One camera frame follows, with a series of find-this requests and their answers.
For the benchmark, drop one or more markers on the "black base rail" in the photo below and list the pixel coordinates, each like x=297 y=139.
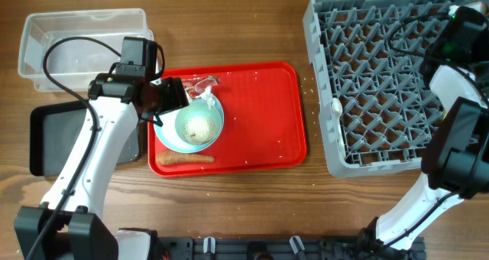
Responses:
x=293 y=248

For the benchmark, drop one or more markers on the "red serving tray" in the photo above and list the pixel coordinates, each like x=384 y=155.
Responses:
x=263 y=121

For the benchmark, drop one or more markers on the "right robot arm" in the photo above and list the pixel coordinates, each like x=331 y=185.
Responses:
x=454 y=166

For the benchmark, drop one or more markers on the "green bowl with rice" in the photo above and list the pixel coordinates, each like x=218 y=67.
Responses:
x=200 y=126

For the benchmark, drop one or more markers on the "light blue plate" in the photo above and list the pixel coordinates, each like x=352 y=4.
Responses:
x=167 y=132

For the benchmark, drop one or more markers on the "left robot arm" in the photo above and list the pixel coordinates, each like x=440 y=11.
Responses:
x=68 y=222

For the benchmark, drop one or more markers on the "black tray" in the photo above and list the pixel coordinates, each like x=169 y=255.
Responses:
x=54 y=130

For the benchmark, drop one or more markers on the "clear plastic bin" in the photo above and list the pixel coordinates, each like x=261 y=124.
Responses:
x=76 y=63

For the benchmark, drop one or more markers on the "carrot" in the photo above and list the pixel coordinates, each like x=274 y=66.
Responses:
x=168 y=158

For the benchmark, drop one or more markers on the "white plastic spoon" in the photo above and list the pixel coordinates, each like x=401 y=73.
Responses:
x=337 y=110

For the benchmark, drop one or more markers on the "grey dishwasher rack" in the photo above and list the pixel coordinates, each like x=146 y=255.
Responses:
x=367 y=54

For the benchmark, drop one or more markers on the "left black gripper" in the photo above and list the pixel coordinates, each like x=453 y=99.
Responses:
x=176 y=96

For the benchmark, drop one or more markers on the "small white tissue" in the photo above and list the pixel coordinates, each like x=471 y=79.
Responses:
x=208 y=97

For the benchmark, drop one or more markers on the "red strawberry cake wrapper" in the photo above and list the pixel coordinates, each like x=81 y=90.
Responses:
x=197 y=85

